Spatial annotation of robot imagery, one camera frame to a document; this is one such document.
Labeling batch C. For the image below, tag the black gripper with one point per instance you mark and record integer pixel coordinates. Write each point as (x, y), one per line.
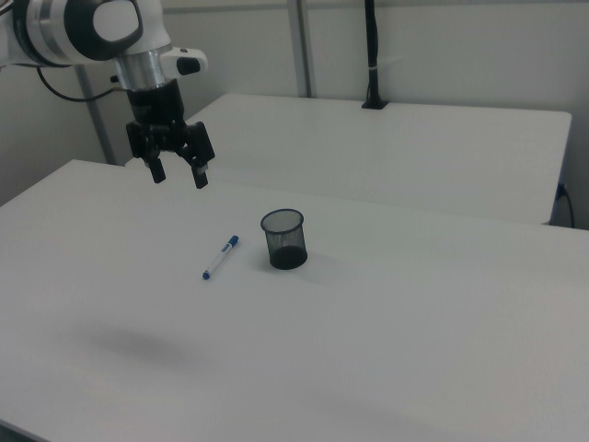
(156, 106)

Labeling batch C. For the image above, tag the blue capped white marker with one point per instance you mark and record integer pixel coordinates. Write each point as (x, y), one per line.
(220, 258)

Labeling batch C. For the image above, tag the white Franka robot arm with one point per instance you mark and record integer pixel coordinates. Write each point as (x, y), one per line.
(138, 50)

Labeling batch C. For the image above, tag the black mesh pen cup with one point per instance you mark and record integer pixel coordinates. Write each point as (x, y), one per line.
(285, 244)

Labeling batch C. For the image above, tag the white side table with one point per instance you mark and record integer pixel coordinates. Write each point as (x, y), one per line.
(368, 152)

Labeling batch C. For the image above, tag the aluminium frame post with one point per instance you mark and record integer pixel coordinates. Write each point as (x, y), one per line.
(99, 129)
(303, 46)

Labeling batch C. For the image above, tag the black clamp-on mount pole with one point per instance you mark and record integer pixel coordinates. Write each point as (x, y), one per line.
(372, 46)

